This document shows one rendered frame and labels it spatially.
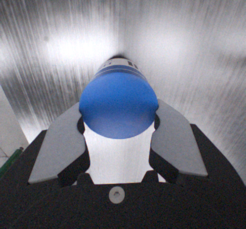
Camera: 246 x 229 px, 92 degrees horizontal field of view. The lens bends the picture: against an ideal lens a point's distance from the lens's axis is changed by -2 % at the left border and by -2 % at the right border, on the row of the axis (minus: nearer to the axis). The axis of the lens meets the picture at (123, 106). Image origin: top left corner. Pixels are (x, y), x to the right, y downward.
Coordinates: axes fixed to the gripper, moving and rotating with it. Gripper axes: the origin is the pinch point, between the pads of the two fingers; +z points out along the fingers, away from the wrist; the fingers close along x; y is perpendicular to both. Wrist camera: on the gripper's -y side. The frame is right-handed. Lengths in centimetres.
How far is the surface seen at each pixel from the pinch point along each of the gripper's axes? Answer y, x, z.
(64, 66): -2.5, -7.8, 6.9
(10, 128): 76, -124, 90
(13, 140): 94, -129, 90
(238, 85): 1.6, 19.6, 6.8
